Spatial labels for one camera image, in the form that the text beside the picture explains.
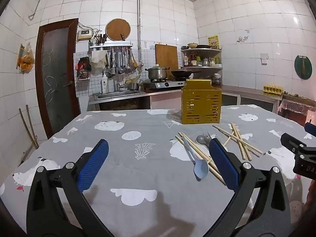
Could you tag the row of hanging ladles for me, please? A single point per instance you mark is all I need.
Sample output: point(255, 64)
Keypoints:
point(121, 64)

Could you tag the rectangular wooden cutting board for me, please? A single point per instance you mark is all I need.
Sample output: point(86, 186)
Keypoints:
point(166, 56)

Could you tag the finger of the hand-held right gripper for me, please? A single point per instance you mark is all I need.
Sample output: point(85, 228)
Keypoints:
point(311, 129)
point(288, 140)

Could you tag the white dish soap bottle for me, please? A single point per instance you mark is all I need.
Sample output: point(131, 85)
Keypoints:
point(105, 84)

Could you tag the steel corner shelf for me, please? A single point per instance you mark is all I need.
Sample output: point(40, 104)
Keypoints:
point(205, 53)

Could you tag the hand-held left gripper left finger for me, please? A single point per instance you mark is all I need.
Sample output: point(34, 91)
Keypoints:
point(95, 165)

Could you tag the glass jar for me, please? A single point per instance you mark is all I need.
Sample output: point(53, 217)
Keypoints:
point(216, 79)

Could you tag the yellow egg carton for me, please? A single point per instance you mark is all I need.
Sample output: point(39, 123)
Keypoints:
point(271, 88)

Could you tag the metal fork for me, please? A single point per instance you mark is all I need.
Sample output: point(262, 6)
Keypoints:
point(208, 137)

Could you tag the grey printed tablecloth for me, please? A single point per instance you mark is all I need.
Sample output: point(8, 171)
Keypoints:
point(148, 167)

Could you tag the gas stove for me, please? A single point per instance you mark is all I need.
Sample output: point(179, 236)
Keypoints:
point(160, 84)

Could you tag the yellow wall poster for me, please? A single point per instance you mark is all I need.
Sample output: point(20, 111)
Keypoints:
point(213, 42)

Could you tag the metal spoon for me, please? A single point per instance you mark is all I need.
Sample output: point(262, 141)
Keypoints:
point(201, 139)

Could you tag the brown door with frosted glass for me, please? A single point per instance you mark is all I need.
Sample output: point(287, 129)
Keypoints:
point(56, 79)

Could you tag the beige bowl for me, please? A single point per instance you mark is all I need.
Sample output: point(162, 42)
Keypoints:
point(192, 45)

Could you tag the orange plastic bag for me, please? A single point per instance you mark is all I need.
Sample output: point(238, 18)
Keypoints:
point(26, 61)

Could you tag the white wall control box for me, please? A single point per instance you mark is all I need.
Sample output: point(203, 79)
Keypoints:
point(84, 34)

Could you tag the green round board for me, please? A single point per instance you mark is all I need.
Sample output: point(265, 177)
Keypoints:
point(308, 66)

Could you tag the white hanging cloth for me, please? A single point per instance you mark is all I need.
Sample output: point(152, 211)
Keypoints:
point(98, 59)

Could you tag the plastic covered side table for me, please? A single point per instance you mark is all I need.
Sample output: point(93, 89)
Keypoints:
point(296, 103)

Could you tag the yellow perforated utensil holder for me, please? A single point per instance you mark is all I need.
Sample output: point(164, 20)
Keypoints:
point(200, 103)

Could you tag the small steel pot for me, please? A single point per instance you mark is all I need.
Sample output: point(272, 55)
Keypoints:
point(133, 86)

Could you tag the steel pot with lid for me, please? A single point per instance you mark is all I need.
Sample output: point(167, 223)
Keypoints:
point(156, 73)

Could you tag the black wok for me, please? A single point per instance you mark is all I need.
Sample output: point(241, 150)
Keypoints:
point(181, 73)

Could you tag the row of condiment bottles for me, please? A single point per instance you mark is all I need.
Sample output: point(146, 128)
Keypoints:
point(192, 60)

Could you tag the grey metal pipe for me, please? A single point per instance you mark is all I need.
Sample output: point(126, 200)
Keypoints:
point(138, 17)

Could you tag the small wall stickers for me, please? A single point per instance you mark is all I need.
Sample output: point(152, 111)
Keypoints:
point(239, 39)

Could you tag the light blue plastic spoon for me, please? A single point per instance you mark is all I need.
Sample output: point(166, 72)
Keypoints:
point(201, 169)

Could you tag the steel wall utensil rack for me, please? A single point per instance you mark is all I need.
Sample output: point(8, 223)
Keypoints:
point(111, 46)

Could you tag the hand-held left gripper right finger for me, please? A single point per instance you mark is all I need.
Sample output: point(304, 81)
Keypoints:
point(224, 165)

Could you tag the round wooden cutting board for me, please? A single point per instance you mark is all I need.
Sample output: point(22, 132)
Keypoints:
point(117, 29)

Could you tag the steel sink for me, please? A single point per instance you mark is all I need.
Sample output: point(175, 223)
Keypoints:
point(116, 95)

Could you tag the kitchen counter cabinet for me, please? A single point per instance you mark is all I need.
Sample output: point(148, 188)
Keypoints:
point(246, 93)

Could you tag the wooden stick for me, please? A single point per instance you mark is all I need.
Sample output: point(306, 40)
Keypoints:
point(32, 126)
point(26, 126)

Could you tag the knives in holder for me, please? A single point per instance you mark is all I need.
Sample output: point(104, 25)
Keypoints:
point(101, 39)

